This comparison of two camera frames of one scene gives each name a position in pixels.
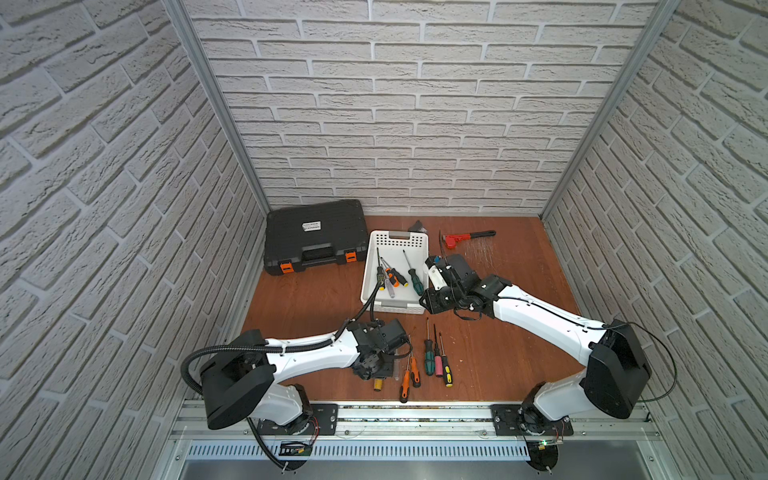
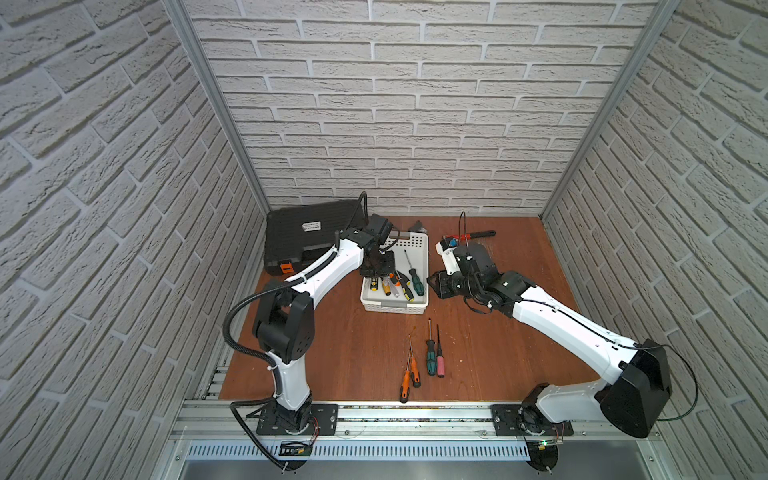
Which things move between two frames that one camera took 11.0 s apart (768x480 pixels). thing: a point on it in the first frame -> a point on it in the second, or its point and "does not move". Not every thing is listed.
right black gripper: (431, 298) -> (441, 290)
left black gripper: (370, 371) -> (391, 267)
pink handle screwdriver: (438, 358) does not move
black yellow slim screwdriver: (447, 372) -> (405, 284)
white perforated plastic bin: (395, 270) does not move
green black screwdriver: (429, 352) does not move
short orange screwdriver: (414, 374) does not move
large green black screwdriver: (416, 282) does not move
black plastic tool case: (319, 234) does not move
